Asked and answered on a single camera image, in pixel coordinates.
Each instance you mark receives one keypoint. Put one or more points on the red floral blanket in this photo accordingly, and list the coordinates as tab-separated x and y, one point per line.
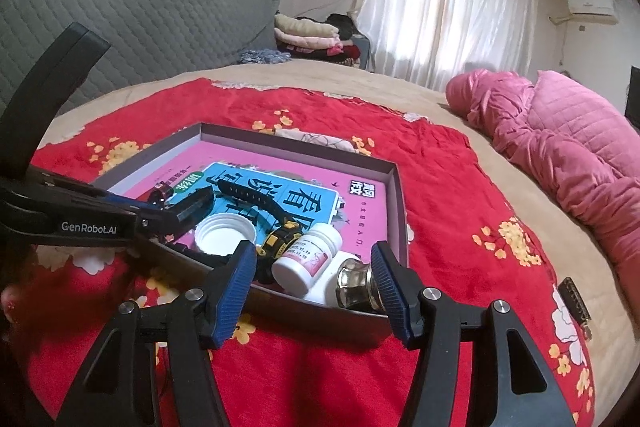
467	241

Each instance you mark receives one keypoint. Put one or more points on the pink quilted duvet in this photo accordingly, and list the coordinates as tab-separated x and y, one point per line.
574	145

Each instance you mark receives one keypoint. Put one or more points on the grey quilted headboard cover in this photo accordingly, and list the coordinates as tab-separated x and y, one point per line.
149	39

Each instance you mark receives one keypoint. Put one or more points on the white earbuds case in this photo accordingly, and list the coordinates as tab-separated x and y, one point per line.
322	293

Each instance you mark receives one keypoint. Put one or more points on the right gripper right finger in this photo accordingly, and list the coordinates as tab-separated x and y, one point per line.
511	383

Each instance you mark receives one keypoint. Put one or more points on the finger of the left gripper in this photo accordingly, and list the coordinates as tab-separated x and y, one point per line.
130	202
177	219

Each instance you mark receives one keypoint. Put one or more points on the metal glass ink bottle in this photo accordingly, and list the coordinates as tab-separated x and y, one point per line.
356	288

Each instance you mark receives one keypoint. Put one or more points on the folded clothes pile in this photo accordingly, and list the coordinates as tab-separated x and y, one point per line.
337	40

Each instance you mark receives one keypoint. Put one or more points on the white curtain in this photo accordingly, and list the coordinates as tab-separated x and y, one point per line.
427	42

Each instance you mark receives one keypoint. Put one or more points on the black television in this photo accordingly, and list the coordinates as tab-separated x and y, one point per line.
632	108

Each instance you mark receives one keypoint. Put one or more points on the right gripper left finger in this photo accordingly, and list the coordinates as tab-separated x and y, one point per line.
115	385

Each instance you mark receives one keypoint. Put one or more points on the grey cardboard box tray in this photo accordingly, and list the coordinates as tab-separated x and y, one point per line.
365	329

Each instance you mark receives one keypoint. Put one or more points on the white pill bottle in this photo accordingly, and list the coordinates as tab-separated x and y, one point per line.
302	264

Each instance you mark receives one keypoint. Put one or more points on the white air conditioner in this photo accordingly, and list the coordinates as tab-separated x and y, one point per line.
593	11

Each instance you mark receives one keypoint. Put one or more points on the beige bed sheet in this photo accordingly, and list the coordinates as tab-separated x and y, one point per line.
614	345

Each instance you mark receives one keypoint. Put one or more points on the blue patterned cloth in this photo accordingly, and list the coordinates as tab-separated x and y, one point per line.
264	57

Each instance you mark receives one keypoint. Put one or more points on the red lighter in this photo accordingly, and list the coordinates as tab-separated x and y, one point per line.
160	194

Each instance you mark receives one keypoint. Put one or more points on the white plastic bottle cap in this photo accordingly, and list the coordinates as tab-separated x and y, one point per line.
221	233

